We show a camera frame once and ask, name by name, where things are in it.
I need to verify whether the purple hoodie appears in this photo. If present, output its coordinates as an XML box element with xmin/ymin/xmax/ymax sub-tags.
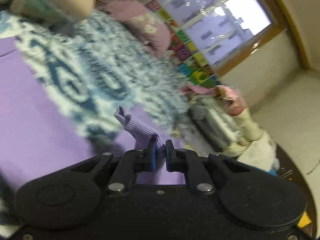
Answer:
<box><xmin>1</xmin><ymin>37</ymin><xmax>174</xmax><ymax>191</ymax></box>

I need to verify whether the grey folded clothes stack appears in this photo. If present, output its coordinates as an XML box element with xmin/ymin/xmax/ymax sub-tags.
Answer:
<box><xmin>176</xmin><ymin>95</ymin><xmax>249</xmax><ymax>158</ymax></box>

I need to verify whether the white quilted blanket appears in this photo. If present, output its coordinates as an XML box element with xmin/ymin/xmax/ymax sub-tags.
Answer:
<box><xmin>237</xmin><ymin>132</ymin><xmax>280</xmax><ymax>172</ymax></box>

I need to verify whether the colourful alphabet play mat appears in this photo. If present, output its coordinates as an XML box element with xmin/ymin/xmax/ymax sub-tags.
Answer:
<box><xmin>146</xmin><ymin>0</ymin><xmax>221</xmax><ymax>88</ymax></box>

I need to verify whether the blue white patterned bedspread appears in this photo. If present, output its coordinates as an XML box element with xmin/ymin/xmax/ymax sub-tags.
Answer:
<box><xmin>1</xmin><ymin>11</ymin><xmax>188</xmax><ymax>139</ymax></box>

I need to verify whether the dark wooden headboard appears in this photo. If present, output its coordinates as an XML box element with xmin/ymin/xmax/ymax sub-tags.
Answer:
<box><xmin>274</xmin><ymin>144</ymin><xmax>318</xmax><ymax>238</ymax></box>

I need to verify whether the pink floral pillow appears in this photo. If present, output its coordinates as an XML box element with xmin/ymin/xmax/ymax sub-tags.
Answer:
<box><xmin>96</xmin><ymin>0</ymin><xmax>171</xmax><ymax>59</ymax></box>

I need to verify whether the yellow cartoon cushion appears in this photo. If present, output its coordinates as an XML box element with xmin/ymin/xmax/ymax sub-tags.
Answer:
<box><xmin>298</xmin><ymin>211</ymin><xmax>312</xmax><ymax>229</ymax></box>

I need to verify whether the window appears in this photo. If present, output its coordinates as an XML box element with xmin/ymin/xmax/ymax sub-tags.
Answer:
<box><xmin>156</xmin><ymin>0</ymin><xmax>286</xmax><ymax>73</ymax></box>

